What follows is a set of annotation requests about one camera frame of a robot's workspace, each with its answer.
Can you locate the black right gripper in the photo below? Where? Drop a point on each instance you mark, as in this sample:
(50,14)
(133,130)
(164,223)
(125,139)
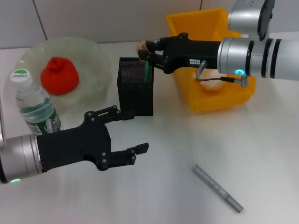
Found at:
(191,53)

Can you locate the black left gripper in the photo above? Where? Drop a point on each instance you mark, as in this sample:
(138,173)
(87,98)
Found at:
(74,144)

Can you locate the beige eraser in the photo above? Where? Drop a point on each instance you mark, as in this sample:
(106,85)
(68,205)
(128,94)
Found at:
(141,45)

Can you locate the green utility knife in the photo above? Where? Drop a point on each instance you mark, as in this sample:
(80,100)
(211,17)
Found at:
(147,74)

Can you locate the white paper ball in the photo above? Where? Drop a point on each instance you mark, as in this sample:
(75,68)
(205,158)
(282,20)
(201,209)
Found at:
(210,86)

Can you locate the clear bottle with green label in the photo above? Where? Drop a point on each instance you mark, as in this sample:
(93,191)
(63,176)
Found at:
(35,105)

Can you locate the grey marker pen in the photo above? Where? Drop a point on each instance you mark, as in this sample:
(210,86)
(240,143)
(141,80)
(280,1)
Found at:
(215,186)

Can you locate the black mesh pen holder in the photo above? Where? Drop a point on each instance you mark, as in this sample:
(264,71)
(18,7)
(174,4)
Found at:
(137,100)

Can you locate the pale green glass fruit plate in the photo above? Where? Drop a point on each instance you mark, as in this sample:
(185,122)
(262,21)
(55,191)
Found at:
(93,63)

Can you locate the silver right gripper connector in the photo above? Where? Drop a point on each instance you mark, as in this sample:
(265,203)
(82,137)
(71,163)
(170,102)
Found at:
(201,67)

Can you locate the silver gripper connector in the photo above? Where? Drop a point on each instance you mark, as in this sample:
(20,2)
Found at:
(49,126)
(201,67)

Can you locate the yellow plastic bin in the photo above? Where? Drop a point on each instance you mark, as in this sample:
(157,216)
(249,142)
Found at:
(210,100)

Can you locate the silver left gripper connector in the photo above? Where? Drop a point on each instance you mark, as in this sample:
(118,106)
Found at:
(49,126)

